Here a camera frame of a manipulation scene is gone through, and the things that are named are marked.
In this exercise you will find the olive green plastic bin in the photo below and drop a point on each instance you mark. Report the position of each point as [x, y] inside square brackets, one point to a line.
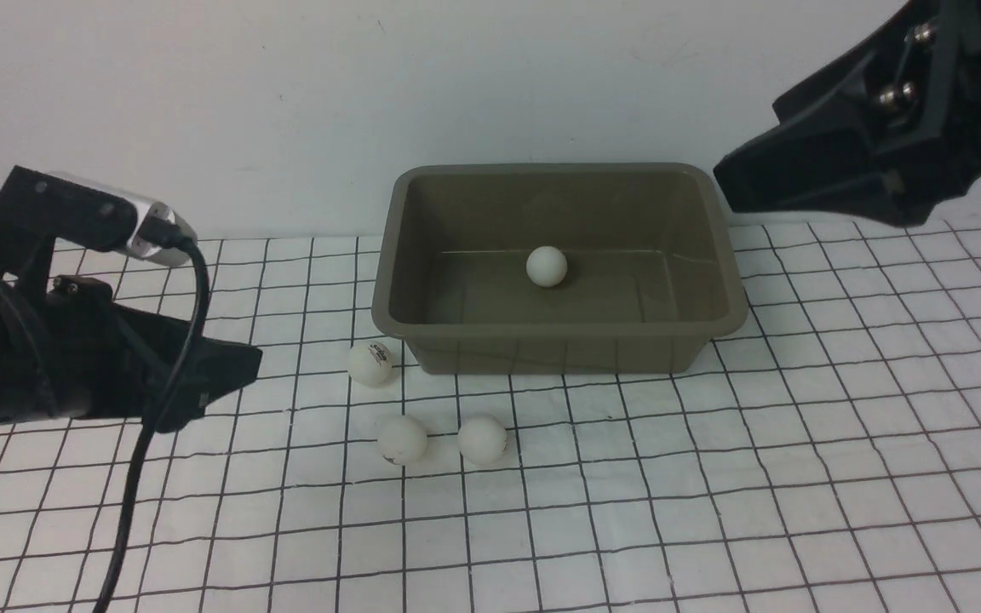
[651, 277]

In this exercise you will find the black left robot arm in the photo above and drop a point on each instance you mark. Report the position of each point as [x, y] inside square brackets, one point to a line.
[24, 358]

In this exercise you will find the white ball with red logo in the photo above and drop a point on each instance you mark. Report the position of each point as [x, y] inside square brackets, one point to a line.
[402, 440]

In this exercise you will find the white black grid tablecloth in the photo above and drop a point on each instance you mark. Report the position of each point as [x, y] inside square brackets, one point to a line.
[824, 458]

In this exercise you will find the plain white ping-pong ball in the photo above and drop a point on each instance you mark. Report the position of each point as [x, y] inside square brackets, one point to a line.
[546, 266]

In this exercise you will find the white ball with dark print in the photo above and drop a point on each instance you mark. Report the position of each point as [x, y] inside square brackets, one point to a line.
[482, 440]

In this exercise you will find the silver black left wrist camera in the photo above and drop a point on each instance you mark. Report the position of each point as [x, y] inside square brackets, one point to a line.
[37, 210]

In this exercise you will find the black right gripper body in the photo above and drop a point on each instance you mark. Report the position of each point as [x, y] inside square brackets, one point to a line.
[885, 133]

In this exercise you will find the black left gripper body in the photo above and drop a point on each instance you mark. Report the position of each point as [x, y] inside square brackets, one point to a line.
[111, 362]

